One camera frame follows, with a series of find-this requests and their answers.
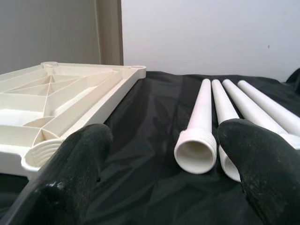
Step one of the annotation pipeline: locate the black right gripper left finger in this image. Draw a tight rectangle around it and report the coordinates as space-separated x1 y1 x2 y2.
9 123 114 225

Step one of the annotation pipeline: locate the pale door frame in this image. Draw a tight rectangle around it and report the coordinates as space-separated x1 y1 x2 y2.
95 0 124 67

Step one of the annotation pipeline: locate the white plastic table leg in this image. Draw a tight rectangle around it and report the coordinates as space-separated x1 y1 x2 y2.
174 78 218 175
238 80 300 150
222 79 285 136
211 79 242 183

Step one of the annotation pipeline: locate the white plastic table top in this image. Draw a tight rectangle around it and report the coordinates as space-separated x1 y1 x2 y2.
0 61 147 174

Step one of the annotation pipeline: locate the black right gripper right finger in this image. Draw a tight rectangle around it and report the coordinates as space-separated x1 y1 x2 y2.
217 118 300 225

